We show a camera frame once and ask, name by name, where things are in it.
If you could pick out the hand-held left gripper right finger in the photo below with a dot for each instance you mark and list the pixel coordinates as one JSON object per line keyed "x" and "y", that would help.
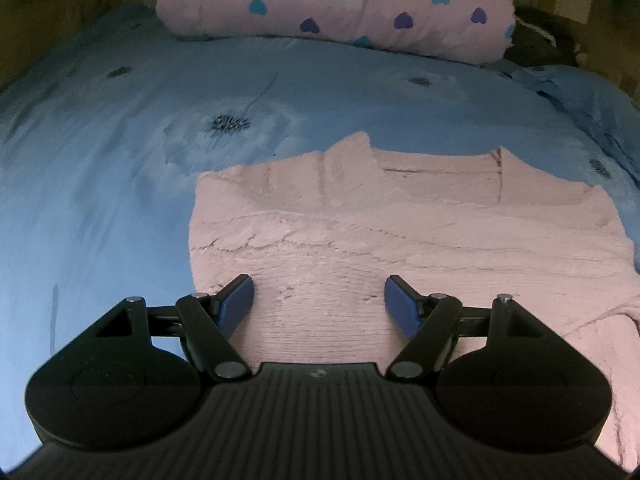
{"x": 402, "y": 305}

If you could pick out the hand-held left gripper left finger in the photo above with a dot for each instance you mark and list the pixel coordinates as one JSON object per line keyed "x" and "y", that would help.
{"x": 235, "y": 305}

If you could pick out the pink knitted cardigan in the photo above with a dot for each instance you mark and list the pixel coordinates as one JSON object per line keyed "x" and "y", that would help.
{"x": 400, "y": 230}

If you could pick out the blue dandelion print bedsheet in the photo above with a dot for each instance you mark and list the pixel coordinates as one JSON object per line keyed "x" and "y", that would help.
{"x": 125, "y": 185}

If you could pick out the dark cloth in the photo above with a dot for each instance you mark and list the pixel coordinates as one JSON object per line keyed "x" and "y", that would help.
{"x": 542, "y": 35}

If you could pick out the pink heart-pattern pillow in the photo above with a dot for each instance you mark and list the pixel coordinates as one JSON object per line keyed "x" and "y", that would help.
{"x": 330, "y": 5}

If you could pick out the mosquito net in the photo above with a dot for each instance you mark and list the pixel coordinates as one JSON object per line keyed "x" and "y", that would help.
{"x": 55, "y": 10}

